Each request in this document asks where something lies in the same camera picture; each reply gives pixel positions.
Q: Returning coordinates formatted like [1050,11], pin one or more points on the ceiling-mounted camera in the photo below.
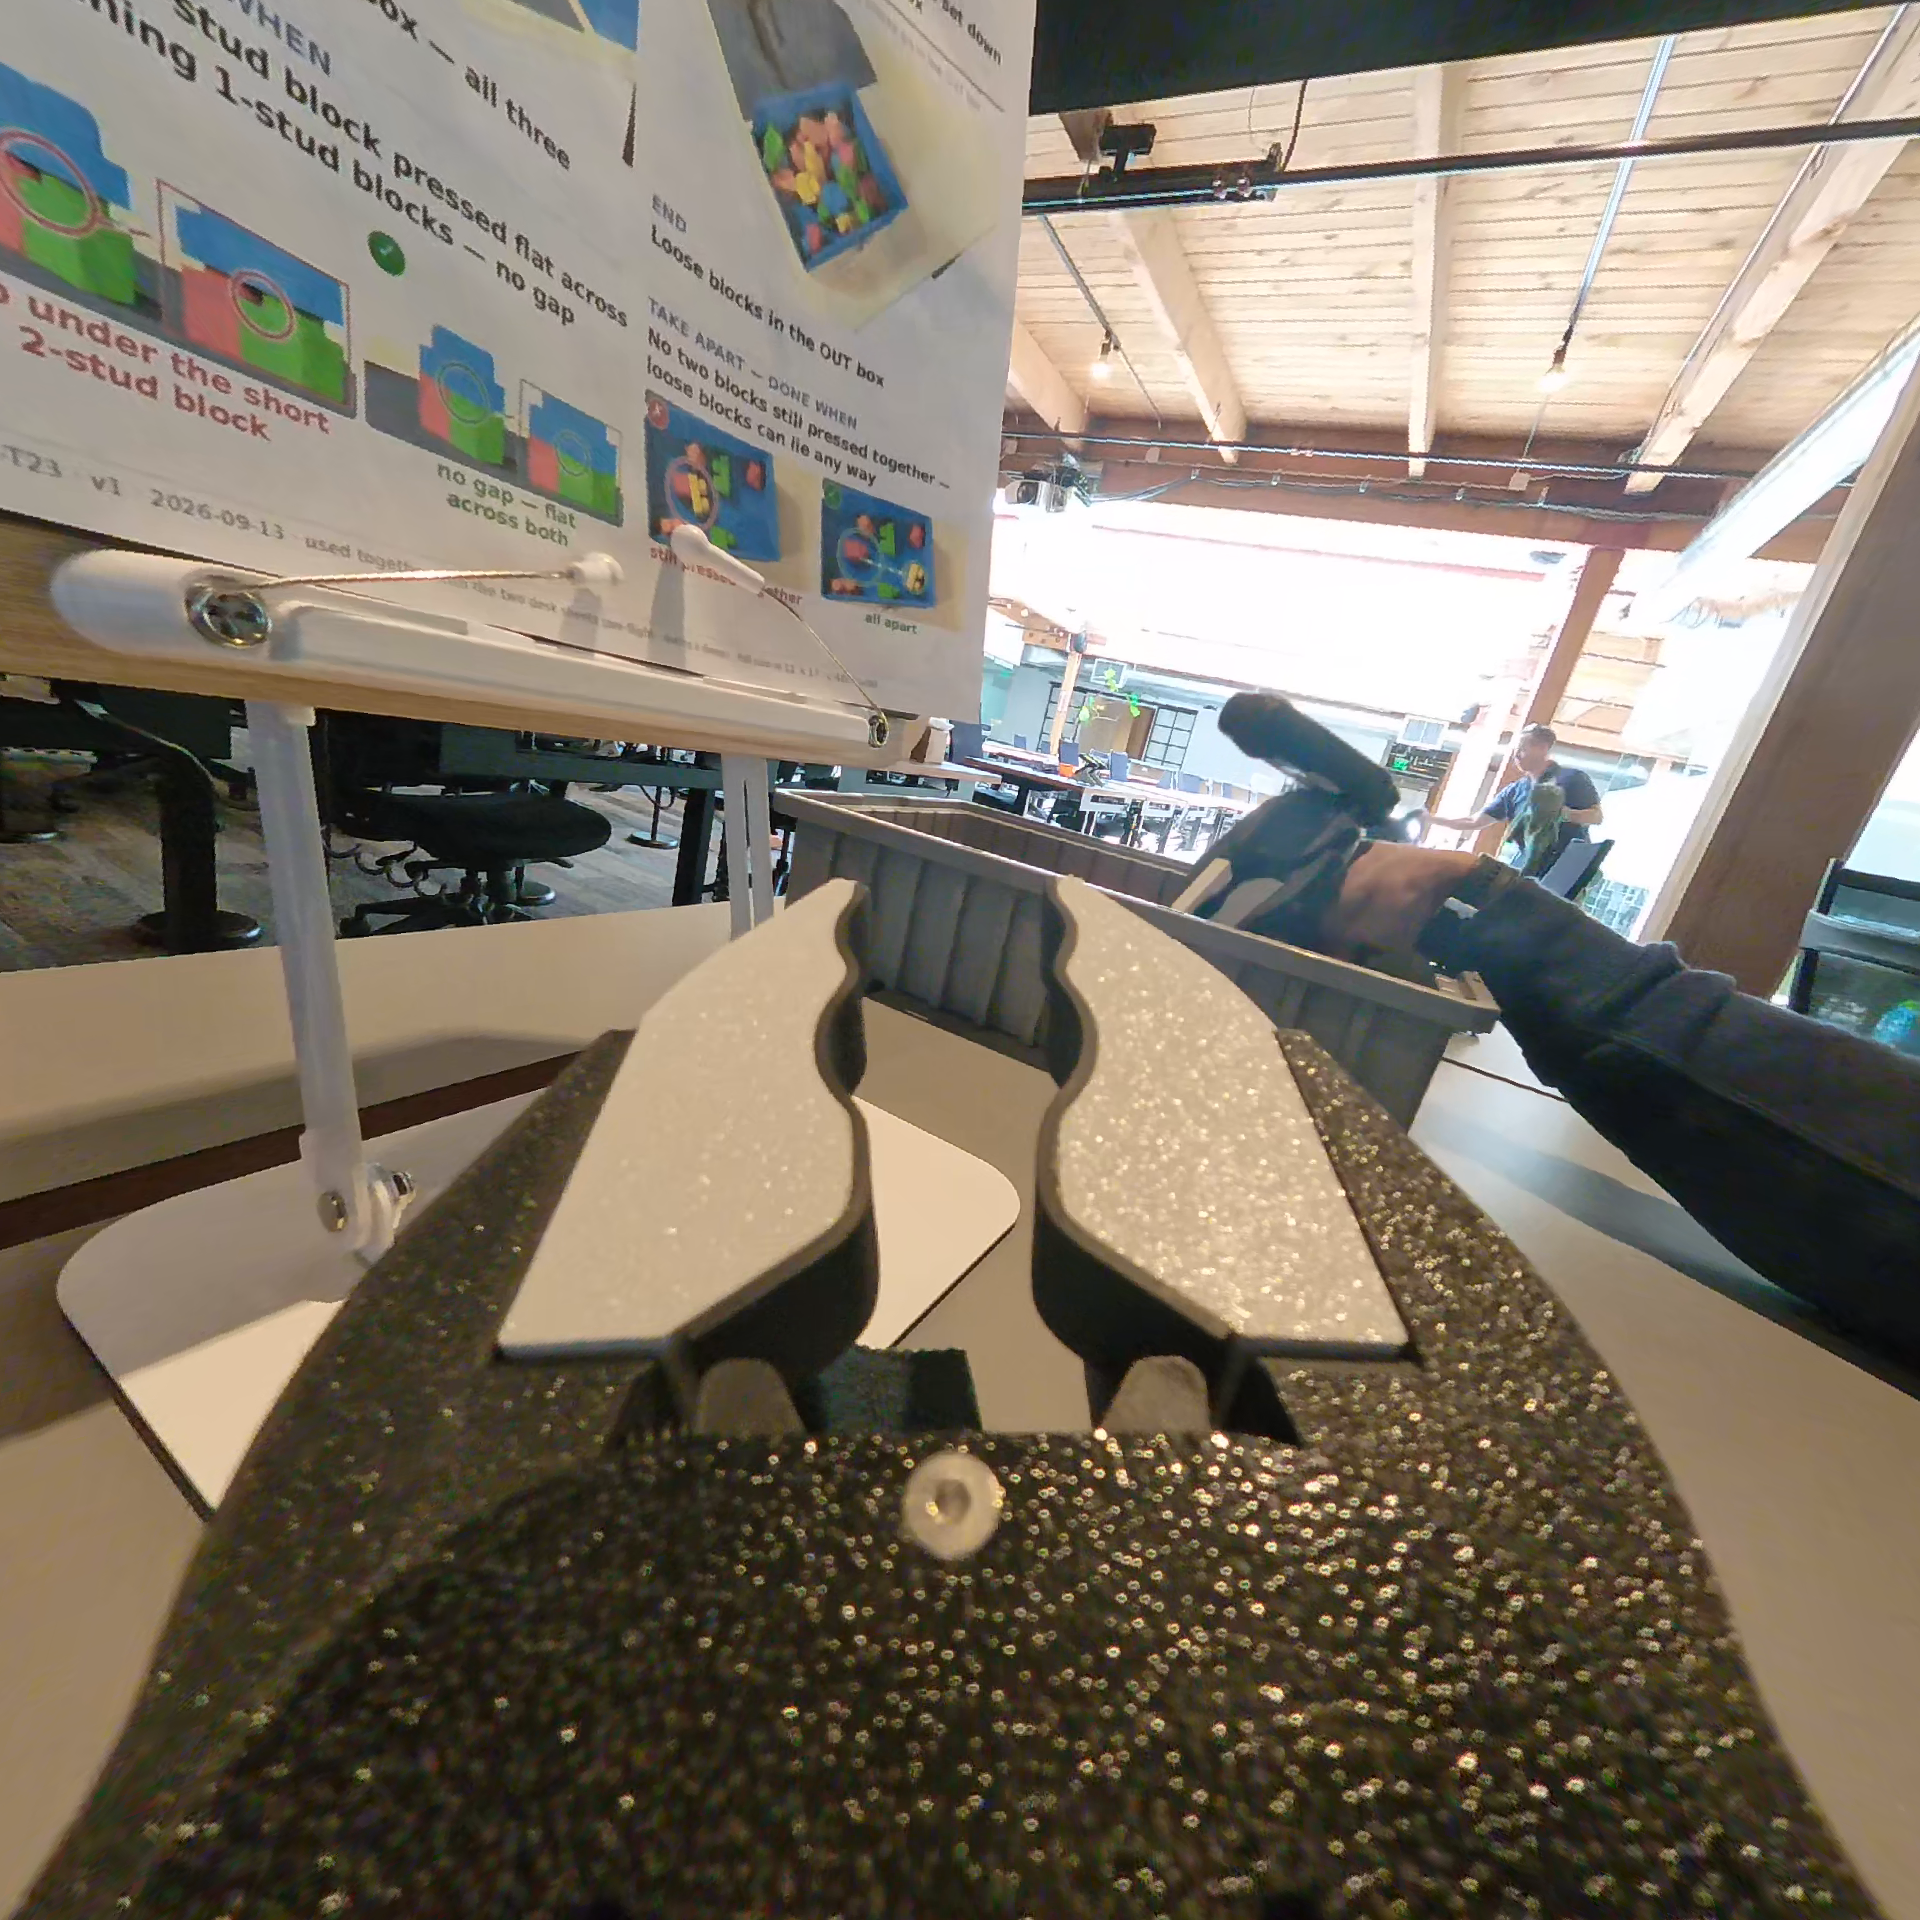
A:
[1045,491]

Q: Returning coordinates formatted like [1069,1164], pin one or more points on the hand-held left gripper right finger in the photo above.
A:
[1214,1171]

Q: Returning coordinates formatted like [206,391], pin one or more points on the paper instruction sheet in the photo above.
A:
[525,225]

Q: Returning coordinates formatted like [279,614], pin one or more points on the grey plastic bin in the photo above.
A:
[960,901]

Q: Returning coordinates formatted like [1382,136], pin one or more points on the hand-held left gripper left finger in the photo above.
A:
[690,1171]

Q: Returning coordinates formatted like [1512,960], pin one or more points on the black ceiling panel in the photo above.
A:
[1349,45]

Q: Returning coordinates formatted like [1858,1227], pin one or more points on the wooden post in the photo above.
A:
[1800,750]

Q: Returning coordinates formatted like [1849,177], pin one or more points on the white ledge bar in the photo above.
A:
[450,652]

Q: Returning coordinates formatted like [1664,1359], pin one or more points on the black mesh office chair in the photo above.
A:
[1861,960]

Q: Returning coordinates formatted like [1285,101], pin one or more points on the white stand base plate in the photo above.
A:
[166,1320]

